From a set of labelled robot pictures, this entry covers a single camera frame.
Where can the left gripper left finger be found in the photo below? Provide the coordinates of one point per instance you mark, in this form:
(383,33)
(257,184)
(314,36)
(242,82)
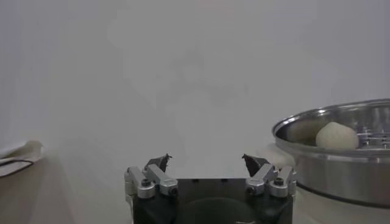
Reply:
(152,181)

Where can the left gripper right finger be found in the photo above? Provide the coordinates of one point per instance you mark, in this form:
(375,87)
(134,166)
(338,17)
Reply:
(265,179)

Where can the white steamed baozi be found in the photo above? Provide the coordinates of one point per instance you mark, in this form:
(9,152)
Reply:
(336,137)

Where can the stainless steel steamer basket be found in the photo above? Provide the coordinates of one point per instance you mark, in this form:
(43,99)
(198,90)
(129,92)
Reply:
(335,176)

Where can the white folded cloth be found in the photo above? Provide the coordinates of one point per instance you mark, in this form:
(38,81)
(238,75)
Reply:
(18,152)

